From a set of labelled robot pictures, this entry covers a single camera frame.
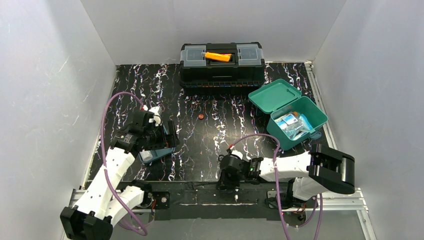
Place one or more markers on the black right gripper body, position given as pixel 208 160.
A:
pixel 227 178

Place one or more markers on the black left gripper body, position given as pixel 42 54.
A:
pixel 170 133

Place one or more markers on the dark teal divider tray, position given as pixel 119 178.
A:
pixel 158 154

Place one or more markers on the large blue white packet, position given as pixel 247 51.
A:
pixel 300 130

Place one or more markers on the white medicine bottle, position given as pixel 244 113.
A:
pixel 145 156

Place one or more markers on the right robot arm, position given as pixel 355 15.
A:
pixel 322 169

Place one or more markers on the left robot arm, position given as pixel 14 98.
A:
pixel 94 215

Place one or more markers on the green medicine box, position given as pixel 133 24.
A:
pixel 279 98

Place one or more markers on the black toolbox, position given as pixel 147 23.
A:
pixel 245 69

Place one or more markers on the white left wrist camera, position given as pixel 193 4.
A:
pixel 156 118

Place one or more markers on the aluminium rail frame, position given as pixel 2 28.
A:
pixel 197 210

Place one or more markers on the orange toolbox handle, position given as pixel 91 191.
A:
pixel 220 57

